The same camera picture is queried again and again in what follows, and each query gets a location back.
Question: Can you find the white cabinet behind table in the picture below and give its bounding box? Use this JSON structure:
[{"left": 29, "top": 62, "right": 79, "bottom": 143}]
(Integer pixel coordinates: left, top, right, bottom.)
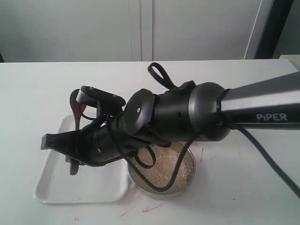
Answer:
[{"left": 0, "top": 0, "right": 273, "bottom": 62}]

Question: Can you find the white rectangular plastic tray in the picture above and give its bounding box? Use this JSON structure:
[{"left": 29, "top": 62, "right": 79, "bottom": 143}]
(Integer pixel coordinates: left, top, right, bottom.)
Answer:
[{"left": 34, "top": 114, "right": 129, "bottom": 204}]

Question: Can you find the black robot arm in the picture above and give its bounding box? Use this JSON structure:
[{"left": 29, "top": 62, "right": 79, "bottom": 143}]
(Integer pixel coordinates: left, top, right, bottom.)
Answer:
[{"left": 41, "top": 72, "right": 300, "bottom": 167}]

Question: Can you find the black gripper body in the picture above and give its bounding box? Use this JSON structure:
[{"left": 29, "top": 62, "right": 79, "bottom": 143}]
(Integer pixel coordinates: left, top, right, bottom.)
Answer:
[{"left": 79, "top": 112, "right": 169, "bottom": 167}]

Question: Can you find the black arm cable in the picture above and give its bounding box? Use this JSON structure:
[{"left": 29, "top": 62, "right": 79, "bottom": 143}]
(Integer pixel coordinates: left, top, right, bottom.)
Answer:
[{"left": 79, "top": 62, "right": 300, "bottom": 195}]

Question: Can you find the steel bowl of rice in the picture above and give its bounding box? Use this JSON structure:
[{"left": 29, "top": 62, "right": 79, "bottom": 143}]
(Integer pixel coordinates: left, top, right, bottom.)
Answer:
[{"left": 128, "top": 142, "right": 195, "bottom": 200}]

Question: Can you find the brown wooden spoon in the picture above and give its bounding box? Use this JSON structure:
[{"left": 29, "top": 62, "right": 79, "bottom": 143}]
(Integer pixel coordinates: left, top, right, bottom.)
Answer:
[{"left": 69, "top": 89, "right": 86, "bottom": 175}]

